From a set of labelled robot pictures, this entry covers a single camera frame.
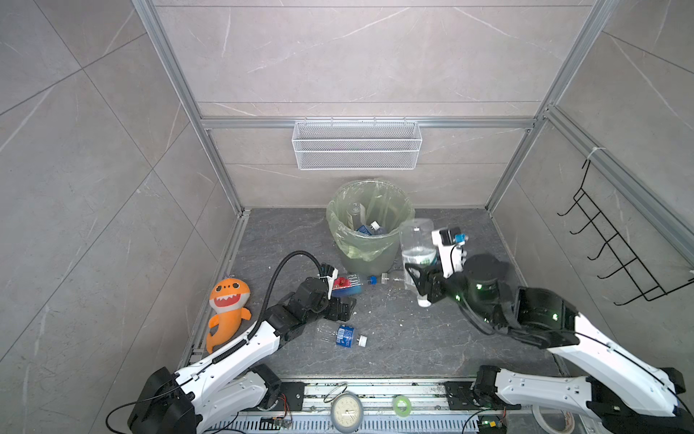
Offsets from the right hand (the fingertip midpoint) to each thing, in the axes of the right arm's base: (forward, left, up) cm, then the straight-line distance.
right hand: (418, 261), depth 59 cm
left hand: (+4, +17, -24) cm, 29 cm away
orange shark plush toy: (+6, +54, -28) cm, 61 cm away
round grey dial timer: (-25, +17, -32) cm, 44 cm away
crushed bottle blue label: (+28, +7, -21) cm, 36 cm away
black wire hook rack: (-3, -53, -6) cm, 54 cm away
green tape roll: (-23, +4, -36) cm, 43 cm away
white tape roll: (-27, -41, -35) cm, 61 cm away
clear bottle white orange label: (+31, +13, -18) cm, 39 cm away
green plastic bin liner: (+35, +9, -23) cm, 43 cm away
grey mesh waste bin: (+10, +5, -16) cm, 20 cm away
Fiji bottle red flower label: (+11, +17, -31) cm, 37 cm away
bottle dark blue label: (-6, +17, -31) cm, 36 cm away
